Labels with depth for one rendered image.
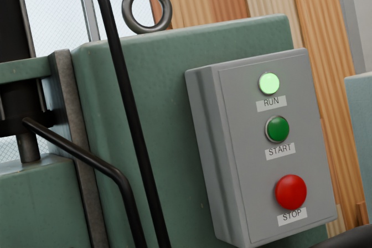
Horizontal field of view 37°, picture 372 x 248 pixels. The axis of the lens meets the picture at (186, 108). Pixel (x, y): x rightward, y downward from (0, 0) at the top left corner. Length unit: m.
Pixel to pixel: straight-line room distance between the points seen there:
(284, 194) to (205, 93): 0.11
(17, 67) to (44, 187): 0.12
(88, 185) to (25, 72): 0.12
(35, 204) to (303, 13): 1.96
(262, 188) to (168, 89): 0.12
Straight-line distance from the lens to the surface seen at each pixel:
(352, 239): 0.57
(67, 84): 0.52
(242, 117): 0.47
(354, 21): 2.77
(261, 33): 0.56
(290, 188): 0.49
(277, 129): 0.48
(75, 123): 0.52
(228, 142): 0.47
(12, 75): 0.55
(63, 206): 0.53
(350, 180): 2.44
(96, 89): 0.49
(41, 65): 0.55
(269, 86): 0.48
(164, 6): 0.64
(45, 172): 0.52
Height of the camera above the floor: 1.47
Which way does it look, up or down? 3 degrees down
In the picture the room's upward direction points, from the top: 11 degrees counter-clockwise
